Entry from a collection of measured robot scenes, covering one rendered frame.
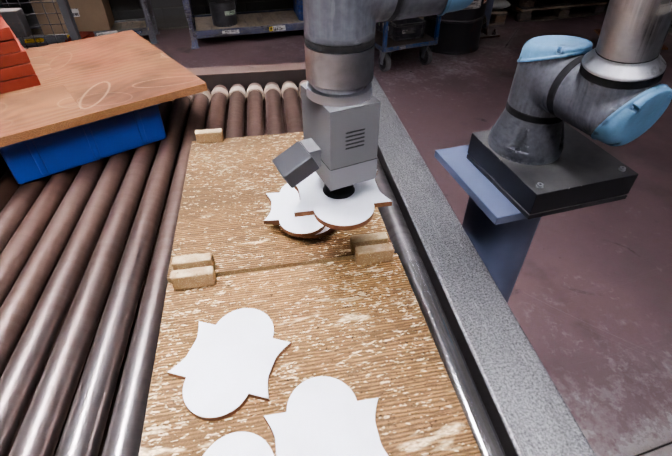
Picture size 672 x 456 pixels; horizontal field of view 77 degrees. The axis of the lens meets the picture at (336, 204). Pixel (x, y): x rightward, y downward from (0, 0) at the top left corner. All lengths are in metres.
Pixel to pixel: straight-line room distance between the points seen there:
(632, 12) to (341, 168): 0.48
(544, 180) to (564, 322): 1.11
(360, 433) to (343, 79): 0.37
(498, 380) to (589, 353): 1.33
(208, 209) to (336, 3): 0.47
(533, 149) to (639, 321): 1.30
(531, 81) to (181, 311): 0.72
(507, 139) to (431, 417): 0.60
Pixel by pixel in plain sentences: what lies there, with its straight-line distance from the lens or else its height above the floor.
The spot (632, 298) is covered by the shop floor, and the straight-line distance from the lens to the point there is 2.20.
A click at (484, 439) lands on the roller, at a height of 0.92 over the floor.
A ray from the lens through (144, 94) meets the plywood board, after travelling 1.00.
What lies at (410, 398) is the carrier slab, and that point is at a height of 0.94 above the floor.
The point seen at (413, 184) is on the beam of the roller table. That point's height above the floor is 0.92.
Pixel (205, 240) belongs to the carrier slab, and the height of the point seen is 0.94.
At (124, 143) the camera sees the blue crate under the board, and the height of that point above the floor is 0.94.
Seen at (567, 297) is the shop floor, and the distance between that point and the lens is 2.07.
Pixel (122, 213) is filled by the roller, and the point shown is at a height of 0.92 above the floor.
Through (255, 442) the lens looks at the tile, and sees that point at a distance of 0.51.
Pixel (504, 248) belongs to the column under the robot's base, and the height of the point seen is 0.70.
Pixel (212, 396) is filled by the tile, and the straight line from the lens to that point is 0.54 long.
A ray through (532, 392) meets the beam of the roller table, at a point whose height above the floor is 0.92.
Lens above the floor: 1.41
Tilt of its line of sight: 38 degrees down
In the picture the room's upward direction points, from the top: straight up
